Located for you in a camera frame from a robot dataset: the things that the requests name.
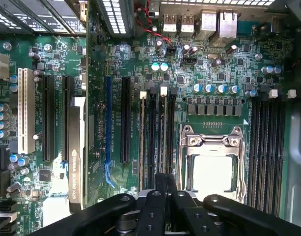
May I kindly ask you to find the silver CPU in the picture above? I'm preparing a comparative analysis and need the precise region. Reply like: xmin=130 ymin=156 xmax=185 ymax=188
xmin=192 ymin=154 xmax=234 ymax=193

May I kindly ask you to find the steel locking lever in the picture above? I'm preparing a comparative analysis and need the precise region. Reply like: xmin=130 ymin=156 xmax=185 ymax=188
xmin=238 ymin=136 xmax=247 ymax=201
xmin=176 ymin=126 xmax=185 ymax=190

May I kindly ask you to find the metal CPU socket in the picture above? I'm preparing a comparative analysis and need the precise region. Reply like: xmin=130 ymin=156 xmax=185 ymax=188
xmin=176 ymin=124 xmax=248 ymax=203

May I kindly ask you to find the metal socket cover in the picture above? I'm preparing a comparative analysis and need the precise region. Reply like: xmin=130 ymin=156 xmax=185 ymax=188
xmin=185 ymin=134 xmax=241 ymax=194

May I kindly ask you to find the NVIDIA Quadro graphics card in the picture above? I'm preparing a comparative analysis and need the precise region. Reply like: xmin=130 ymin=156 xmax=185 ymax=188
xmin=68 ymin=0 xmax=96 ymax=214

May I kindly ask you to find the black expansion slot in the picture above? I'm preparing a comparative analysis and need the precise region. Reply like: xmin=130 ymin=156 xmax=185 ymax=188
xmin=120 ymin=76 xmax=132 ymax=164
xmin=41 ymin=74 xmax=56 ymax=163
xmin=61 ymin=75 xmax=74 ymax=162

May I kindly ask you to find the blue expansion slot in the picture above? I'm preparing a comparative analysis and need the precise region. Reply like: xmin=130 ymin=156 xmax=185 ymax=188
xmin=104 ymin=75 xmax=116 ymax=189

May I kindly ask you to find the row of grey chokes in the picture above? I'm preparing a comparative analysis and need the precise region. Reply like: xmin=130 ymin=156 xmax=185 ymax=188
xmin=186 ymin=97 xmax=243 ymax=117

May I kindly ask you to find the black square chip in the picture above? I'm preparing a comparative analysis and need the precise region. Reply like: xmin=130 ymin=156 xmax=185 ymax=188
xmin=39 ymin=169 xmax=52 ymax=182

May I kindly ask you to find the green computer motherboard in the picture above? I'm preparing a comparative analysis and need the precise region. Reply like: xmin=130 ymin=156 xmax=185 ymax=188
xmin=0 ymin=0 xmax=301 ymax=236

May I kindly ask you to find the black SATA connector block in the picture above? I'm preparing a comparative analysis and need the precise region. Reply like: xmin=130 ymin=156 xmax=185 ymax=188
xmin=0 ymin=200 xmax=19 ymax=236

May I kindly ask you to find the green PC motherboard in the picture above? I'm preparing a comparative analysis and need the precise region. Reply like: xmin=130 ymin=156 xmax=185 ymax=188
xmin=0 ymin=23 xmax=292 ymax=236

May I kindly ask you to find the black fan header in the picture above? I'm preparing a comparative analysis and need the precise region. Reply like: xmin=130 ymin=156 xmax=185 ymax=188
xmin=180 ymin=57 xmax=198 ymax=66

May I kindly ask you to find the white PCI expansion slot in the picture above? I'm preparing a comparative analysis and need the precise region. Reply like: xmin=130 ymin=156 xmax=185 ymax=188
xmin=17 ymin=68 xmax=36 ymax=154

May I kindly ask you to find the metal USB port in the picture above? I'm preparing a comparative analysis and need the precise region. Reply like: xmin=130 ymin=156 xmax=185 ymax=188
xmin=162 ymin=13 xmax=178 ymax=34
xmin=180 ymin=13 xmax=195 ymax=34

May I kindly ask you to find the tall metal port block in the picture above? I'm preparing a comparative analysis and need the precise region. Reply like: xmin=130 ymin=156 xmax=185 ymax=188
xmin=200 ymin=9 xmax=218 ymax=40

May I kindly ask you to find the metal ethernet port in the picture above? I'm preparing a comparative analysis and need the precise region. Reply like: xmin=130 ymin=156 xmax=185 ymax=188
xmin=218 ymin=9 xmax=239 ymax=39

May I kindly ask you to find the perforated metal fan grille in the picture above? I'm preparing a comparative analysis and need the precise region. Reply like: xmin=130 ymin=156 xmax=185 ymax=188
xmin=95 ymin=0 xmax=132 ymax=35

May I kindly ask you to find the white power connector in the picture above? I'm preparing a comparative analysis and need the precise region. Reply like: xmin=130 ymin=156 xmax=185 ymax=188
xmin=0 ymin=50 xmax=10 ymax=81

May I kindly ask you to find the red and black twisted wire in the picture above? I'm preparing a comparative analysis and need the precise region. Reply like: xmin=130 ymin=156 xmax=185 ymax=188
xmin=135 ymin=0 xmax=173 ymax=47

